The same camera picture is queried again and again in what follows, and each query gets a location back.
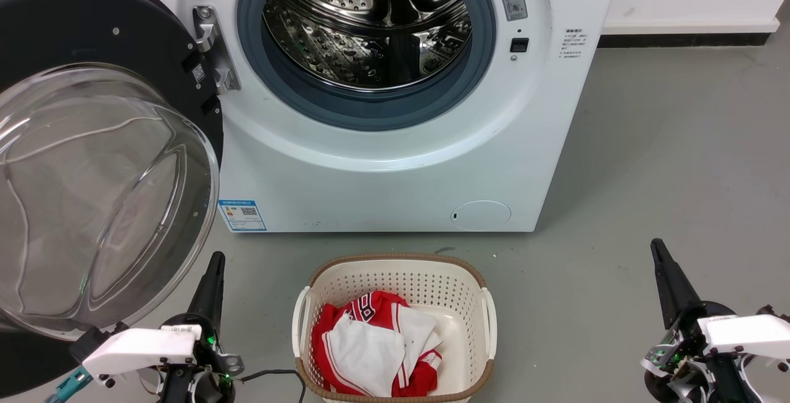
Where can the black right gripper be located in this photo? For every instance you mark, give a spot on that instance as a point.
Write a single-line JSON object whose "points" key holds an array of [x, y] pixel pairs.
{"points": [[691, 369]]}

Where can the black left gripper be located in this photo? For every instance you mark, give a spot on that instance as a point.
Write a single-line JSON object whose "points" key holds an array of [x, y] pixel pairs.
{"points": [[207, 381]]}

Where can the black round glass washer door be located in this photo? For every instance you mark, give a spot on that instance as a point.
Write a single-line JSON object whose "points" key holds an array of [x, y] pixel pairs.
{"points": [[92, 20]]}

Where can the white front-load washing machine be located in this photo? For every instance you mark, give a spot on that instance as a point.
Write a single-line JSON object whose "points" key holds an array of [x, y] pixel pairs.
{"points": [[382, 187]]}

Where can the grey metal door hinge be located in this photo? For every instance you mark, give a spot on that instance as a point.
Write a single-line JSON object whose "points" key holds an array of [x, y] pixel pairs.
{"points": [[213, 45]]}

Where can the black door lock slot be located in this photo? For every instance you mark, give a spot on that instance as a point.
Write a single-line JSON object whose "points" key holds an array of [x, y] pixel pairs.
{"points": [[519, 45]]}

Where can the blue white energy label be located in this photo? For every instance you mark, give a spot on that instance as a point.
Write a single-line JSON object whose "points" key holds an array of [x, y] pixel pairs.
{"points": [[242, 216]]}

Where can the red and white jersey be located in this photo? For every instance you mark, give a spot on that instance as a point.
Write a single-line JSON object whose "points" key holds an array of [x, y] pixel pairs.
{"points": [[364, 355]]}

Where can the cream plastic laundry basket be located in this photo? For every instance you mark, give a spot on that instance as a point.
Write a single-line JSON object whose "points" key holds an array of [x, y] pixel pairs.
{"points": [[395, 275]]}

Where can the round white filter cover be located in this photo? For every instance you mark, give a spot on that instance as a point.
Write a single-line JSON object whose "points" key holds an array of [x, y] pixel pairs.
{"points": [[481, 216]]}

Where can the black text print label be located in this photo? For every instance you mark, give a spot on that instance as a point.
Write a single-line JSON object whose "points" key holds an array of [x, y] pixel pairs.
{"points": [[572, 44]]}

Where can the perforated steel washer drum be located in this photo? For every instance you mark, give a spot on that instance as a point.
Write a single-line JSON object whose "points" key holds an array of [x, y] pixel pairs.
{"points": [[364, 26]]}

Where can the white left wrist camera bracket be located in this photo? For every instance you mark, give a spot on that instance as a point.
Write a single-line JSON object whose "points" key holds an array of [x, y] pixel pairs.
{"points": [[142, 350]]}

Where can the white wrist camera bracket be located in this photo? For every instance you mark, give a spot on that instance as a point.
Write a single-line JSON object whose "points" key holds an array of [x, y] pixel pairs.
{"points": [[142, 350], [753, 334]]}

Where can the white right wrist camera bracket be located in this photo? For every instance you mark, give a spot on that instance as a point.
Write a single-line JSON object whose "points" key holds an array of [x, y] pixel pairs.
{"points": [[753, 334]]}

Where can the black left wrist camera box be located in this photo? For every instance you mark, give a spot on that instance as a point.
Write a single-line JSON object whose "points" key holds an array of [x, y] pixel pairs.
{"points": [[92, 341]]}

